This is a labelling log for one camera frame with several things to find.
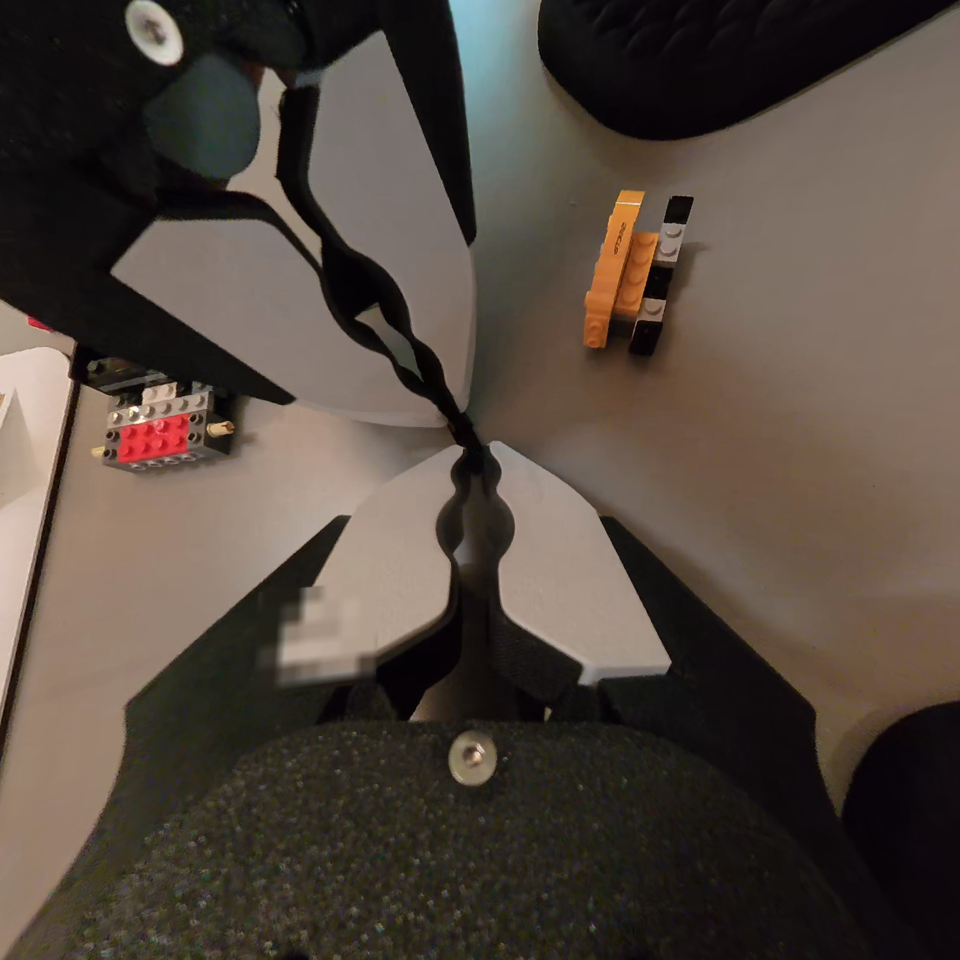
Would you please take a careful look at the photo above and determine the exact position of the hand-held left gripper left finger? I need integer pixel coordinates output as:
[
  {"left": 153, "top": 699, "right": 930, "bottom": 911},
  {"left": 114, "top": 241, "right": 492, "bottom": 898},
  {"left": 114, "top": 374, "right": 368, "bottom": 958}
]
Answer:
[{"left": 313, "top": 444, "right": 462, "bottom": 665}]

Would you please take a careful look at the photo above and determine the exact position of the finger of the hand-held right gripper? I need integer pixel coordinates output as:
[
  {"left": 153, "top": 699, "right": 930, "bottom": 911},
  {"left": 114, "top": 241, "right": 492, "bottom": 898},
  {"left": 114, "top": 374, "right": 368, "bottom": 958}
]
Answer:
[
  {"left": 279, "top": 30, "right": 477, "bottom": 423},
  {"left": 111, "top": 196, "right": 468, "bottom": 430}
]

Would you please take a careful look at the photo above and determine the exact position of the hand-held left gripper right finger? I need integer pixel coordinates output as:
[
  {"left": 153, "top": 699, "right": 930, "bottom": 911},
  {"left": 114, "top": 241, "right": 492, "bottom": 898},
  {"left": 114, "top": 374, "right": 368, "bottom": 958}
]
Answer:
[{"left": 487, "top": 441, "right": 672, "bottom": 687}]

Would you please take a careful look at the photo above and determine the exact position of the orange grey black brick assembly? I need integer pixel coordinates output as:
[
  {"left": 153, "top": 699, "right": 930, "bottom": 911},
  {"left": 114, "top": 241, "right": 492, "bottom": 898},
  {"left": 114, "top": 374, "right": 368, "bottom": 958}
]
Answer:
[{"left": 582, "top": 189, "right": 696, "bottom": 358}]

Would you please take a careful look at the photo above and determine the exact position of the grey desk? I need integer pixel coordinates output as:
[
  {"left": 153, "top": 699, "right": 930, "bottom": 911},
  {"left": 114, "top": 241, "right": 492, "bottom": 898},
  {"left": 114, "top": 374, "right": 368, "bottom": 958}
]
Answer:
[{"left": 0, "top": 0, "right": 960, "bottom": 960}]

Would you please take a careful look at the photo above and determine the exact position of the black toy car chassis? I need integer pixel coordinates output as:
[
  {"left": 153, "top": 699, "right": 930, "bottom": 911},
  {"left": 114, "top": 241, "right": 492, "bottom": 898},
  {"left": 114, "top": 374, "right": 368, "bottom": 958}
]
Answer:
[{"left": 88, "top": 358, "right": 237, "bottom": 475}]

